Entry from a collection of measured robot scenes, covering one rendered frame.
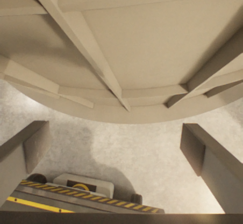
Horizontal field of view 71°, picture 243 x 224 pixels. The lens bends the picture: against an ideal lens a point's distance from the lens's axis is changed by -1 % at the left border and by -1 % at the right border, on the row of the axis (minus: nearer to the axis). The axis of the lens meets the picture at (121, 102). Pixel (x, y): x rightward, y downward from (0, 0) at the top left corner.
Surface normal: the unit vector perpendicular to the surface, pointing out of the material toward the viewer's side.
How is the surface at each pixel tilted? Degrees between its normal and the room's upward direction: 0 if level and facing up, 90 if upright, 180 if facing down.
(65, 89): 0
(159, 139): 0
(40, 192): 0
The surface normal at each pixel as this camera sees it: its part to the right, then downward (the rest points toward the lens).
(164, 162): -0.11, -0.14
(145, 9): 0.04, 0.99
